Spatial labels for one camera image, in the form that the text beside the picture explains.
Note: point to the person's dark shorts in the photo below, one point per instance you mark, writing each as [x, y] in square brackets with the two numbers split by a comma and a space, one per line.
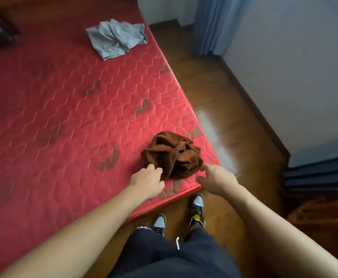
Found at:
[163, 257]

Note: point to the wooden headboard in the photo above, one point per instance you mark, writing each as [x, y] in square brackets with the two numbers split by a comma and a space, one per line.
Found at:
[166, 203]

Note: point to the person's left shoe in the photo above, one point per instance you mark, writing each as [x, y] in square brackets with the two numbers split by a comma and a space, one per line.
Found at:
[159, 224]

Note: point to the person's shoe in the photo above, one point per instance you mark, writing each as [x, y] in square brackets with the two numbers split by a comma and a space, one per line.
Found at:
[159, 224]
[197, 211]

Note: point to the brown sweater with blue trim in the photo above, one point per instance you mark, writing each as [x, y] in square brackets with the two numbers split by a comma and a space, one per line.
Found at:
[171, 154]

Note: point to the red quilted mattress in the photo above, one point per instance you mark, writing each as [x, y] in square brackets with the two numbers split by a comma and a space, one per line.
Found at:
[56, 127]

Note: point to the person's left forearm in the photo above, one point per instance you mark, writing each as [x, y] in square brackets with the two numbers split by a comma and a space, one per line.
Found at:
[76, 240]

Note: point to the person's left hand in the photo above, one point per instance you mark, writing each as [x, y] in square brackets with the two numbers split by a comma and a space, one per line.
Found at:
[147, 182]

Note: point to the person's right shoe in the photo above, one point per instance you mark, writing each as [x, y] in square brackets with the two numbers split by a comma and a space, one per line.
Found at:
[197, 211]

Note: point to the grey trousers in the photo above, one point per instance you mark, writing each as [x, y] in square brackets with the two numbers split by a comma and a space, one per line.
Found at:
[116, 37]

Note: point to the person's right hand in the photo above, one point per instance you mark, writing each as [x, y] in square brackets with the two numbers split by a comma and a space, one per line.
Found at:
[219, 180]

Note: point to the blue curtain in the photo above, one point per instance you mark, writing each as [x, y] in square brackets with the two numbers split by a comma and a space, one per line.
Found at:
[218, 23]
[322, 167]

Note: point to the person's right forearm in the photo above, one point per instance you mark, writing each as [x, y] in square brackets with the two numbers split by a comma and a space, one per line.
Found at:
[278, 237]

